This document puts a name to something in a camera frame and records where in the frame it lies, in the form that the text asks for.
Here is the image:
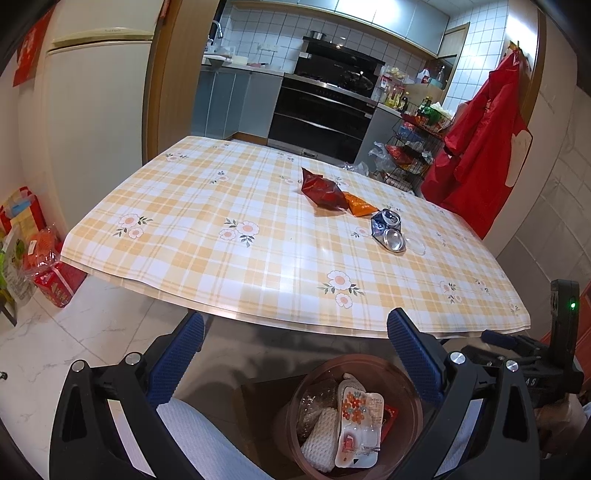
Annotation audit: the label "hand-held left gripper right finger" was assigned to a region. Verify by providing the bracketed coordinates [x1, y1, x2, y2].
[387, 307, 542, 480]

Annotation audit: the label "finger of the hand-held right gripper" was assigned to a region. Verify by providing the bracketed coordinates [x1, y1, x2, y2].
[461, 344, 509, 367]
[480, 329, 528, 354]

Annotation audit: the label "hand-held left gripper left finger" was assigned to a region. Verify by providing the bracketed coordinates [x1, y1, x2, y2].
[49, 312, 207, 480]

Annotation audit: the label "brown round trash bin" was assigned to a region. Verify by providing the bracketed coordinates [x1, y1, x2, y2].
[272, 354, 424, 480]

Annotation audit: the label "flower printed blister packet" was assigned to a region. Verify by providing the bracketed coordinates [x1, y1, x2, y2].
[334, 385, 387, 470]

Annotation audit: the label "white foam net sleeve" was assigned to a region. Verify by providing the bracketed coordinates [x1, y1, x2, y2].
[300, 406, 341, 473]

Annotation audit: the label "person's right hand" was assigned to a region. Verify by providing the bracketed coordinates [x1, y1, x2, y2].
[536, 396, 588, 459]

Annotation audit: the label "crushed blue drink can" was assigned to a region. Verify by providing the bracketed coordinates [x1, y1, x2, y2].
[369, 208, 408, 254]

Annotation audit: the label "orange snack packet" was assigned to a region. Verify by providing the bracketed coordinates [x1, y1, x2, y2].
[342, 191, 374, 218]

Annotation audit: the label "net bag of oranges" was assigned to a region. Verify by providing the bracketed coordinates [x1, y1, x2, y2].
[23, 225, 64, 278]

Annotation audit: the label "green white bag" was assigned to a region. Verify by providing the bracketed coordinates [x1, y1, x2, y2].
[0, 225, 34, 306]

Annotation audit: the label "red snack packet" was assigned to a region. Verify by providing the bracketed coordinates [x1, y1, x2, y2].
[301, 167, 348, 210]

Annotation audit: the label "red hanging apron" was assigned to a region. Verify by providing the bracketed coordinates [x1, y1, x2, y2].
[421, 48, 533, 239]

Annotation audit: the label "clear plastic bags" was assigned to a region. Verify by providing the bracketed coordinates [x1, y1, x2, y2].
[339, 141, 399, 186]

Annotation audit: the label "red paper bag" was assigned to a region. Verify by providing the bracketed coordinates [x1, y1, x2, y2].
[0, 185, 40, 237]

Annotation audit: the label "grey narrow cabinet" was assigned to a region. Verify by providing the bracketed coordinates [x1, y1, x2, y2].
[353, 104, 403, 165]

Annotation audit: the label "cream refrigerator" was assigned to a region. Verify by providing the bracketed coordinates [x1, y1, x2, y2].
[39, 0, 167, 228]

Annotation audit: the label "black built-in oven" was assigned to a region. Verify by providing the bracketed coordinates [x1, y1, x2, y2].
[267, 74, 378, 160]

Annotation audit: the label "grey lower cabinets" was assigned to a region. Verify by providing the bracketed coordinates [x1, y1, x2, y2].
[191, 69, 284, 142]

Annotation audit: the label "black wok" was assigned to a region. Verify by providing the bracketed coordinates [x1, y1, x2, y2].
[339, 69, 373, 92]

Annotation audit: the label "black range hood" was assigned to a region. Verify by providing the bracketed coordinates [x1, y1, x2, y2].
[295, 38, 387, 77]

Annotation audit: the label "black wire rack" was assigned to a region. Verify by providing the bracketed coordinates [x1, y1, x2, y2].
[373, 111, 456, 198]

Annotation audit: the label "wooden door frame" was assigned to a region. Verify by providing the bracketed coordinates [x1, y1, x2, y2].
[143, 0, 548, 163]

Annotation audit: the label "red paper wall decoration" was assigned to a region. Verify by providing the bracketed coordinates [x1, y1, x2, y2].
[12, 8, 55, 87]

